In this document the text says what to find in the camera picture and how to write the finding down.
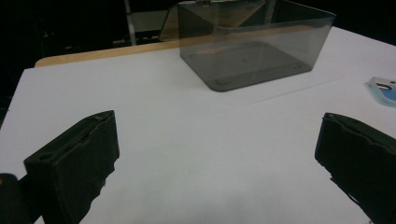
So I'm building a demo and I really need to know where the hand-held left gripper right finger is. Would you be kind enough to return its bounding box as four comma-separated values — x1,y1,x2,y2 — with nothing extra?
314,112,396,224

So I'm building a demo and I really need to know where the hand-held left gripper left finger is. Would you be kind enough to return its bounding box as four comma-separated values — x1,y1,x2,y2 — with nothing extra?
23,110,120,224

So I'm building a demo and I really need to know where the light blue packet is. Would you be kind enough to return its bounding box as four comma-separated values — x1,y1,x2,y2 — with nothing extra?
365,77,396,108

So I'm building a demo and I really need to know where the white table cover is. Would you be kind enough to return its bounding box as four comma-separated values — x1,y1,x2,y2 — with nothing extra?
0,26,396,224

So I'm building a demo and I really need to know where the smoky transparent plastic box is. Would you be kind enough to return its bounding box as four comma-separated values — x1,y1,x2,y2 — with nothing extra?
159,0,337,92

